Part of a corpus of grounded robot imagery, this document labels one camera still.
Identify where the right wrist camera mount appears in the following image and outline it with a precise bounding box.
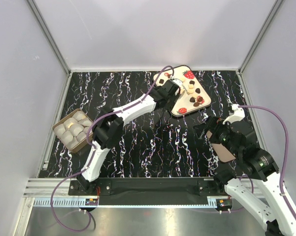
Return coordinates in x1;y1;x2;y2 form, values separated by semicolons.
223;104;245;125

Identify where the left controller board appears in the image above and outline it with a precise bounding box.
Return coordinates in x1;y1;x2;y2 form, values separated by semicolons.
85;198;99;206

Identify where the controller board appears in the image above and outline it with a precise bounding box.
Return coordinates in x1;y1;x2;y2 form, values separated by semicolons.
217;199;233;208
85;198;99;206

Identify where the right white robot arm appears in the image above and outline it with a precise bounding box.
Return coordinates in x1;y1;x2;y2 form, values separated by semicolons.
193;117;296;236

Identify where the brown leaf chocolate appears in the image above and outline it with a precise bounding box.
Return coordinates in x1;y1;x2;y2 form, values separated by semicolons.
197;96;203;102

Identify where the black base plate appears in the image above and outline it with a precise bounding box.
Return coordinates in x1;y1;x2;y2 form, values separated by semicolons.
68;177;228;207

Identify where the right controller board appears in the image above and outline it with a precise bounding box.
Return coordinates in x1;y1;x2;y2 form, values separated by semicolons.
217;199;233;208

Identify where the gold tin box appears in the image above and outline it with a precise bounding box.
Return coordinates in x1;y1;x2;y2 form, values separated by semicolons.
53;109;93;153

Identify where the strawberry print tray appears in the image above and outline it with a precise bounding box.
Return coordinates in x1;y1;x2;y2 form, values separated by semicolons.
153;65;212;117

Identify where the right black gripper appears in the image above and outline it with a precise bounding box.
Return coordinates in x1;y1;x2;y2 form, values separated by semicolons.
192;114;241;157

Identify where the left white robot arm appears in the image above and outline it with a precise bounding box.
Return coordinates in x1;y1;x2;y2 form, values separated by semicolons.
76;79;183;195

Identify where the dark heart chocolate right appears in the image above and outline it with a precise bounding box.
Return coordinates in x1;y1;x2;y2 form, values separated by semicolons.
195;88;201;94

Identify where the rose gold tin lid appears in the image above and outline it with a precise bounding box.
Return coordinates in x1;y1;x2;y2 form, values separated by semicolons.
206;131;236;163

